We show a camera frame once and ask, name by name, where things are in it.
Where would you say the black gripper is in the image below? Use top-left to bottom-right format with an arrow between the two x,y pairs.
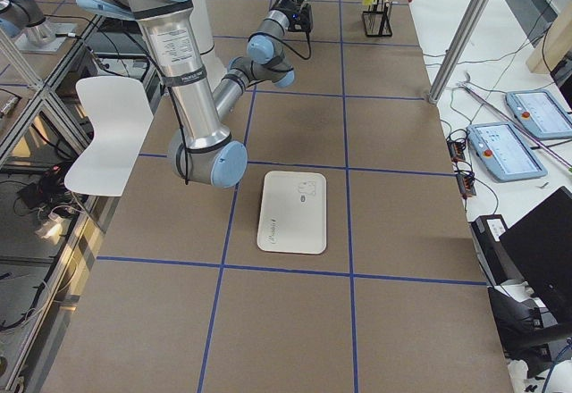
271,0 -> 311,22

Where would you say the cream rabbit tray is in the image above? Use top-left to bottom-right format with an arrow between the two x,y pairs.
257,171 -> 327,255

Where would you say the metal reacher grabber tool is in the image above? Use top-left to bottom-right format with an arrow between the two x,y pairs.
457,80 -> 571,172

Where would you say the white chair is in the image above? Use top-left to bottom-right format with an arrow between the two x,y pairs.
64,76 -> 153,197

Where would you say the near blue teach pendant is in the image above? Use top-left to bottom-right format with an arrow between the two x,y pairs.
467,121 -> 548,182

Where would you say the blue teach pendant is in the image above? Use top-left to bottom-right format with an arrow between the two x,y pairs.
467,121 -> 548,182
505,89 -> 571,140

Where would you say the far blue teach pendant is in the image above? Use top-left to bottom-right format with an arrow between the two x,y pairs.
505,89 -> 571,140

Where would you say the black laptop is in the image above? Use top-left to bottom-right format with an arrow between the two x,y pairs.
500,186 -> 571,322

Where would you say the black wire cup rack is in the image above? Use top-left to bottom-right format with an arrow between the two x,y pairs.
361,0 -> 393,38

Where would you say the aluminium frame post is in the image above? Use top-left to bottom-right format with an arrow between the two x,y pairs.
427,0 -> 489,105

